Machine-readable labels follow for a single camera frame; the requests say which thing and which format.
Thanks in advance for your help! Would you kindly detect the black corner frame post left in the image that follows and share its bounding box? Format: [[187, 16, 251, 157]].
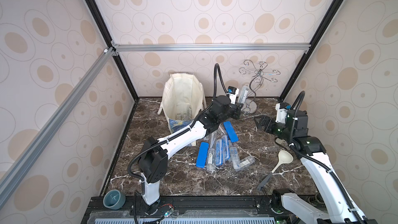
[[84, 0, 140, 101]]

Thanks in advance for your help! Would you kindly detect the aluminium frame rail left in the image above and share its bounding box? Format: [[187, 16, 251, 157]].
[[1, 47, 116, 207]]

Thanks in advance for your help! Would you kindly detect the black corner frame post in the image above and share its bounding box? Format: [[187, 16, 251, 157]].
[[84, 0, 140, 101], [279, 0, 344, 102]]

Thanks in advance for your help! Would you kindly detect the aluminium frame rail back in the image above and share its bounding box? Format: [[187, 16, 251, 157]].
[[114, 43, 311, 52]]

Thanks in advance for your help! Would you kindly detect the clear case with barcode label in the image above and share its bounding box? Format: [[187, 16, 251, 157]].
[[237, 156, 255, 171]]

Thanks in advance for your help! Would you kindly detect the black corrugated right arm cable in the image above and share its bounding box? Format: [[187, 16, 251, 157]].
[[289, 91, 366, 224]]

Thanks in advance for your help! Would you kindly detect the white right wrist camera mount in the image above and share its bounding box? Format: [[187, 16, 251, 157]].
[[275, 102, 291, 124]]

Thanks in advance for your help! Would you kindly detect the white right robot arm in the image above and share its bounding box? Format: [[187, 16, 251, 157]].
[[255, 109, 367, 224]]

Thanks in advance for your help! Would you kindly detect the aluminium frame rail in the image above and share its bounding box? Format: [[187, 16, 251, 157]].
[[114, 43, 311, 52], [1, 47, 116, 207]]

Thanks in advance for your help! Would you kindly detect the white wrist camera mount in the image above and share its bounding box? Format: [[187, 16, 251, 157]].
[[275, 102, 291, 124], [228, 86, 239, 104]]

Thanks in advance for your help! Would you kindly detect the white spatula black handle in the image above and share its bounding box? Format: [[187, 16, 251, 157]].
[[257, 150, 293, 191]]

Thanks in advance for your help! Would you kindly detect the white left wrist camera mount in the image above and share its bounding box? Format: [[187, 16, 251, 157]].
[[228, 86, 239, 104]]

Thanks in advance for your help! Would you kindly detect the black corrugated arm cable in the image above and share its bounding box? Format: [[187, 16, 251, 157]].
[[126, 63, 229, 181], [289, 91, 366, 224]]

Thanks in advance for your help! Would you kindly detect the clear case blue compass front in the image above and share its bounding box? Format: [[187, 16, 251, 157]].
[[215, 139, 223, 167]]

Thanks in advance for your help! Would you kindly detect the black corner frame post right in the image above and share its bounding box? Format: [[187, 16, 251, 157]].
[[279, 0, 344, 102]]

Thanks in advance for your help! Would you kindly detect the clear case blue compass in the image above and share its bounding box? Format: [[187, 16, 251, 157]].
[[221, 135, 230, 163], [215, 139, 223, 167]]

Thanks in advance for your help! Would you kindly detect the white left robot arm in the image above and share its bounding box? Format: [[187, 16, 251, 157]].
[[127, 95, 243, 206]]

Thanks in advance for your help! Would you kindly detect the Starry Night canvas tote bag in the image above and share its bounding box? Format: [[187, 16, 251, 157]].
[[158, 73, 207, 133]]

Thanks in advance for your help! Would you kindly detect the chrome jewelry stand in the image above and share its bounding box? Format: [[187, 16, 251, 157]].
[[239, 59, 281, 115]]

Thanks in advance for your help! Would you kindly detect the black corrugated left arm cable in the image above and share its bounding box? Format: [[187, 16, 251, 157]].
[[126, 63, 229, 181]]

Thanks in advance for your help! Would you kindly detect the grey green bowl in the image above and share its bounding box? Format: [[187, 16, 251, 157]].
[[103, 189, 126, 210]]

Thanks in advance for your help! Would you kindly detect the clear case blue compass rear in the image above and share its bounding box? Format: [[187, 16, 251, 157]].
[[221, 135, 230, 163]]

